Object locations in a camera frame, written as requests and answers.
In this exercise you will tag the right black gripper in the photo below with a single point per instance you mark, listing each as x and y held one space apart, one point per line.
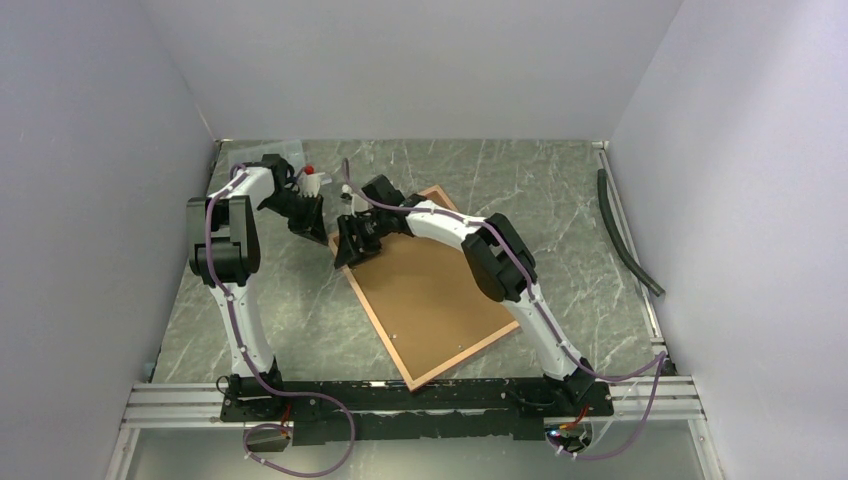
347 251

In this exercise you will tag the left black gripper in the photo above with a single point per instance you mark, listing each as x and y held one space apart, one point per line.
313 222

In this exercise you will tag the pink wooden picture frame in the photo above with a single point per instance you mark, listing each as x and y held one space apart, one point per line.
378 318

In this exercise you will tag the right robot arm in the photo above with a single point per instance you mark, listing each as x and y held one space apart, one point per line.
502 267

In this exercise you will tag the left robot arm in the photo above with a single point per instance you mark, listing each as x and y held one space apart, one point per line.
224 252

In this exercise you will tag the clear plastic organizer box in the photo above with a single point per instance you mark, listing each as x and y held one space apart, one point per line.
243 152

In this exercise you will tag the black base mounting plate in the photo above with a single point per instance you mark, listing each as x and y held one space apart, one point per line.
328 411

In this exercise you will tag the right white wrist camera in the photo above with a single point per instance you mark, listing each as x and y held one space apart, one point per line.
350 199

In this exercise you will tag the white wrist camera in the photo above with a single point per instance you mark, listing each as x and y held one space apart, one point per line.
310 181
350 199

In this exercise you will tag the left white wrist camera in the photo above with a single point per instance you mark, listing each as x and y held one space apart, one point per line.
310 181

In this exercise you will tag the aluminium extrusion rail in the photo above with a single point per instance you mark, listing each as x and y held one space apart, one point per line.
666 398

